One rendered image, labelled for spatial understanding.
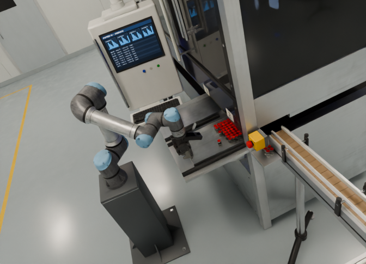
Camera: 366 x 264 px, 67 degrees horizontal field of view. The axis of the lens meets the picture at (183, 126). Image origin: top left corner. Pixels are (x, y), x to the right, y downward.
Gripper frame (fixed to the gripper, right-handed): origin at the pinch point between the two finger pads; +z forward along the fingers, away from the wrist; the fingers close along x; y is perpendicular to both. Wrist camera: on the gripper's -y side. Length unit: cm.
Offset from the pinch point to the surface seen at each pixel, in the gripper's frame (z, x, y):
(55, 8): -10, -544, 89
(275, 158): 3.7, 24.5, -38.3
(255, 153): 3.7, 16.0, -31.7
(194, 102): 3, -53, -22
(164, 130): 3.7, -37.9, 7.2
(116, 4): -70, -94, 0
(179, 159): 3.6, -5.9, 7.2
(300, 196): 33, 34, -46
